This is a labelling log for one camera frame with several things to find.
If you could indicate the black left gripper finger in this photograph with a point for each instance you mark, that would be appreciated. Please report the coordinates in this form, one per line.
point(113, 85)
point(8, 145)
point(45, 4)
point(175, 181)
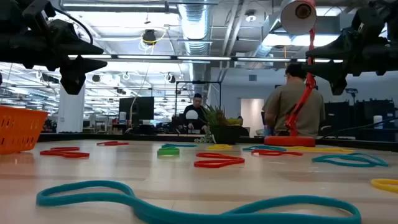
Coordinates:
point(74, 74)
point(77, 46)

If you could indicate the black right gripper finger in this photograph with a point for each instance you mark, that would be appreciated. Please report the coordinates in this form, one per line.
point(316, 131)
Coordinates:
point(337, 74)
point(339, 46)

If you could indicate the yellow rubber band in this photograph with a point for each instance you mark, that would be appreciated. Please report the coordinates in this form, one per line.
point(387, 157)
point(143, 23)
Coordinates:
point(320, 149)
point(219, 147)
point(374, 184)

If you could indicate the red rubber band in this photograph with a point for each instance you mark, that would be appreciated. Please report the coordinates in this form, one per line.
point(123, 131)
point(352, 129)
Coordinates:
point(74, 154)
point(280, 153)
point(118, 143)
point(199, 164)

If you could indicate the teal rubber band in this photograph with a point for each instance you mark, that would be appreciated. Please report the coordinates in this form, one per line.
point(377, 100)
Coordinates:
point(77, 198)
point(183, 145)
point(317, 159)
point(248, 149)

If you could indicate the green rubber band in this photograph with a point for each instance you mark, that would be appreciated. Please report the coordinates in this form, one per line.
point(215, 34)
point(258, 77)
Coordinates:
point(168, 152)

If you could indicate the white building column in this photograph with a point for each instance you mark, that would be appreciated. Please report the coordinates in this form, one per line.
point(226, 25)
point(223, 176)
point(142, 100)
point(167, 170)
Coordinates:
point(71, 112)

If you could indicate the dark cabinets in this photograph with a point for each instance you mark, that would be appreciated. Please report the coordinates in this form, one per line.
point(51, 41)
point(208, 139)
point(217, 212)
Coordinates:
point(363, 118)

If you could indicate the white canister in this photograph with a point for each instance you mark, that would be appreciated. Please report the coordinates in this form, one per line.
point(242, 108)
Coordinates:
point(377, 122)

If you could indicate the person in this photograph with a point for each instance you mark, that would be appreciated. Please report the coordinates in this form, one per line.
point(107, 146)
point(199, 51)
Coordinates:
point(280, 105)
point(200, 112)

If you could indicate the black ceiling device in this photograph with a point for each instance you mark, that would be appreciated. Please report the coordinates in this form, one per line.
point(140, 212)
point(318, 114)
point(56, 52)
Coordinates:
point(149, 36)

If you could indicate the black computer monitor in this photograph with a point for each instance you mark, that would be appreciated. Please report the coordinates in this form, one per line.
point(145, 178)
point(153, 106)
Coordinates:
point(140, 107)

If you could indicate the orange plastic basket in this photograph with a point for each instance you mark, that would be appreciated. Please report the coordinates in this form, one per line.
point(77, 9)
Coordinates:
point(18, 130)

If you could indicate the red desk lamp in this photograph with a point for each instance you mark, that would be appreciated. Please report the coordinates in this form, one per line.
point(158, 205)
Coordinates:
point(289, 141)

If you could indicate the potted succulent plant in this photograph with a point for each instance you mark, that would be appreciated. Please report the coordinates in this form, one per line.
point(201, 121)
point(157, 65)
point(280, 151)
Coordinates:
point(225, 135)

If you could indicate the camera on stand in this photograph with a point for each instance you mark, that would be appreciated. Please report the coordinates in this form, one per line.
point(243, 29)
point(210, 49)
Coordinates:
point(352, 91)

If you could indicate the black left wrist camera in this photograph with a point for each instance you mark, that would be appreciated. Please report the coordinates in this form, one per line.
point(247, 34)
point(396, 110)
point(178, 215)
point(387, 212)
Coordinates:
point(37, 9)

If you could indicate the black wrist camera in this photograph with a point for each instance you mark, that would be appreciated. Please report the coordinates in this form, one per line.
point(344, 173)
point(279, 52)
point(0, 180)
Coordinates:
point(37, 9)
point(379, 6)

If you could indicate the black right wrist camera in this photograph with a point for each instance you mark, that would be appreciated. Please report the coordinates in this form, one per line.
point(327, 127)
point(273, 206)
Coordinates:
point(379, 6)

